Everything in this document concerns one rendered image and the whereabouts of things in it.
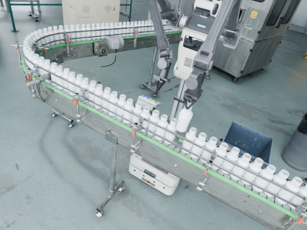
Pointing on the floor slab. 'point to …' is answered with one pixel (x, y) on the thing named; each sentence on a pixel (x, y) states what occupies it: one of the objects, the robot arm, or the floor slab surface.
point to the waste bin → (297, 148)
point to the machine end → (256, 36)
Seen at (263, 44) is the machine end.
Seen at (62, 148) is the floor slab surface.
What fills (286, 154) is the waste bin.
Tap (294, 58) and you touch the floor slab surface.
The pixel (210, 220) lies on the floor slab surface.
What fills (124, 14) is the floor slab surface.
